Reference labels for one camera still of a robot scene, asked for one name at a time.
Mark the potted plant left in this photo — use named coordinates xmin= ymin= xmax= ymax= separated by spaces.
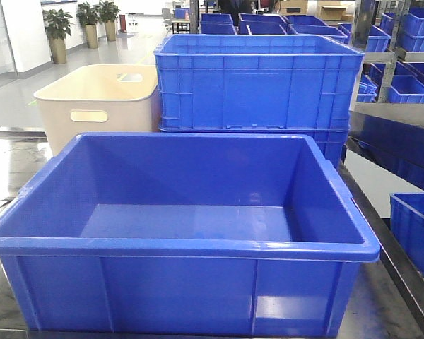
xmin=42 ymin=9 xmax=72 ymax=64

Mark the blue bin lower right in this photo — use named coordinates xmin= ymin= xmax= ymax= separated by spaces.
xmin=390 ymin=193 xmax=424 ymax=275

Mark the steel shelving rack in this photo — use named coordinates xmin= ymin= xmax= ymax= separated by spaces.
xmin=346 ymin=1 xmax=424 ymax=335

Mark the large blue target bin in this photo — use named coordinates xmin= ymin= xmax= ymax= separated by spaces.
xmin=0 ymin=133 xmax=380 ymax=337

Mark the blue bin on right shelf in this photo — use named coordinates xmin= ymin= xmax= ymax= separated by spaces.
xmin=388 ymin=75 xmax=424 ymax=104

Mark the beige plastic basket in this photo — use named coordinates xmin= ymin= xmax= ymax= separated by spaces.
xmin=34 ymin=64 xmax=161 ymax=155

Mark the potted plant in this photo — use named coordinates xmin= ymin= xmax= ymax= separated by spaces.
xmin=98 ymin=1 xmax=119 ymax=42
xmin=76 ymin=2 xmax=99 ymax=49
xmin=42 ymin=9 xmax=72 ymax=64

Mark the potted plant right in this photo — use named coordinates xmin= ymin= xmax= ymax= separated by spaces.
xmin=98 ymin=1 xmax=119 ymax=42

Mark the potted plant middle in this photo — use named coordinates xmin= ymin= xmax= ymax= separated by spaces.
xmin=76 ymin=2 xmax=99 ymax=49

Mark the large blue ribbed crate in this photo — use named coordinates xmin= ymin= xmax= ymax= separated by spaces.
xmin=154 ymin=34 xmax=363 ymax=131

